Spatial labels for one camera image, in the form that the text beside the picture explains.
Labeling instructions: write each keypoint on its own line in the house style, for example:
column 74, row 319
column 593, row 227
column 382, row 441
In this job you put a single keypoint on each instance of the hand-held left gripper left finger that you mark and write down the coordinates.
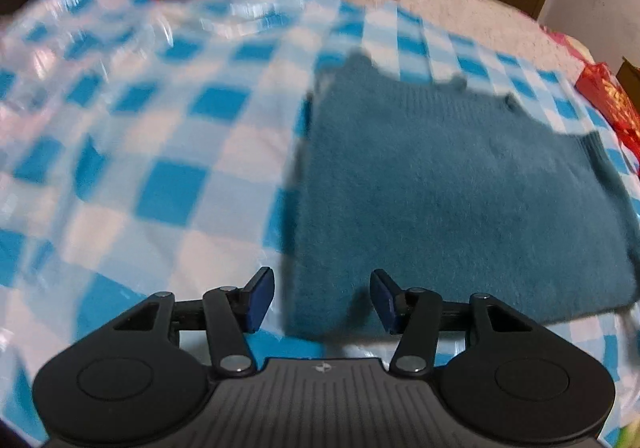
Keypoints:
column 260, row 299

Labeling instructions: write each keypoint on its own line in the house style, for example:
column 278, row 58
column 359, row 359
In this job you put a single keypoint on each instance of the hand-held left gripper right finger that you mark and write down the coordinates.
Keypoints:
column 384, row 299

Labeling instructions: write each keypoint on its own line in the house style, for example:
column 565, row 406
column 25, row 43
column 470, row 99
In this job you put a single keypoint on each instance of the teal fuzzy sweater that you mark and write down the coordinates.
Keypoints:
column 450, row 203

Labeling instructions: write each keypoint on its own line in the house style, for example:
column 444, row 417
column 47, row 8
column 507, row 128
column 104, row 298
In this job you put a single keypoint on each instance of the blue white checked plastic sheet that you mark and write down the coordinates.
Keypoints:
column 175, row 193

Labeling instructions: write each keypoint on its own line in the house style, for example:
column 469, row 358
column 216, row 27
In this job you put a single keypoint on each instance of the white floral bedsheet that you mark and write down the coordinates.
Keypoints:
column 480, row 12

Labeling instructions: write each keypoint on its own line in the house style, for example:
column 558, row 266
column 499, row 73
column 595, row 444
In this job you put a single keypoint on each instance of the red gold packet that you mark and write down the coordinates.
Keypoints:
column 612, row 97

